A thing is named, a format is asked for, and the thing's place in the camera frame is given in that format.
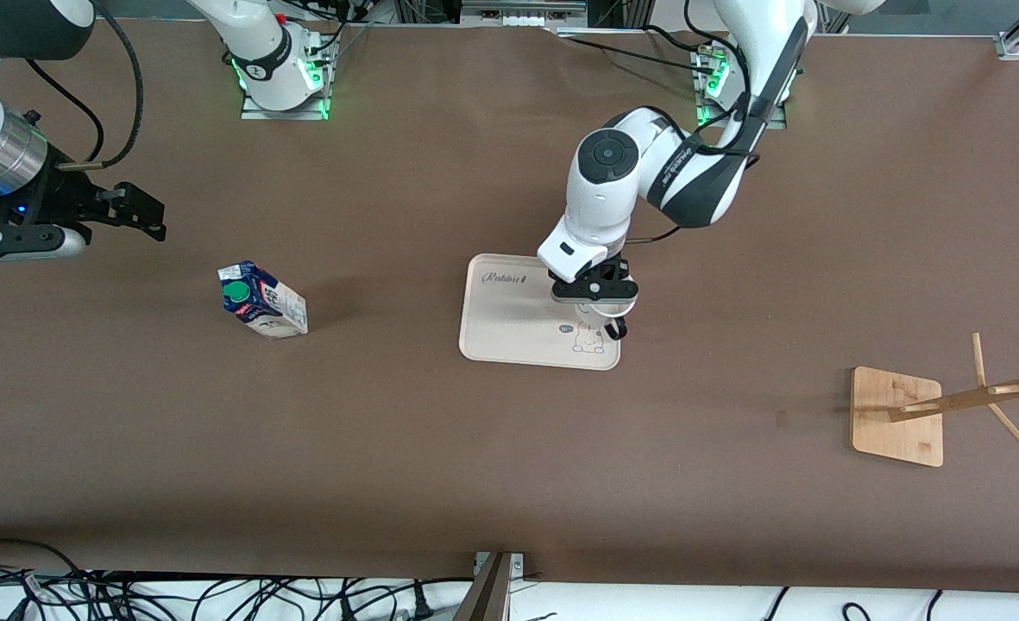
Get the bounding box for aluminium camera mount post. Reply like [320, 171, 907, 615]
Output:
[453, 552, 527, 621]

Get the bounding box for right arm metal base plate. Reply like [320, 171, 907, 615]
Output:
[240, 86, 331, 122]

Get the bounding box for black tangled floor cables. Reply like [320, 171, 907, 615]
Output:
[0, 539, 475, 621]

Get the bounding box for grey metal frame bracket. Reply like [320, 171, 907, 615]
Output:
[462, 0, 588, 27]

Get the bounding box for cream rabbit print tray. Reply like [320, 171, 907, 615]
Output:
[459, 254, 624, 372]

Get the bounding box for black cable on table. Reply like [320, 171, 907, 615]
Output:
[557, 33, 721, 74]

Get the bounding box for black right arm plug cable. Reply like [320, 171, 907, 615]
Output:
[54, 0, 144, 170]

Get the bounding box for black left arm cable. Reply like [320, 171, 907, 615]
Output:
[626, 223, 684, 247]

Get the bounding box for white mug black handle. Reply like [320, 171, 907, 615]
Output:
[561, 298, 631, 340]

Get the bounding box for blue white milk carton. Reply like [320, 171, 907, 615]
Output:
[217, 261, 310, 341]

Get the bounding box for wooden cup hanging rack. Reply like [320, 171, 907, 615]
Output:
[850, 332, 1019, 468]

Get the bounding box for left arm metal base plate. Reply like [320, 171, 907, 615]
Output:
[696, 102, 789, 130]

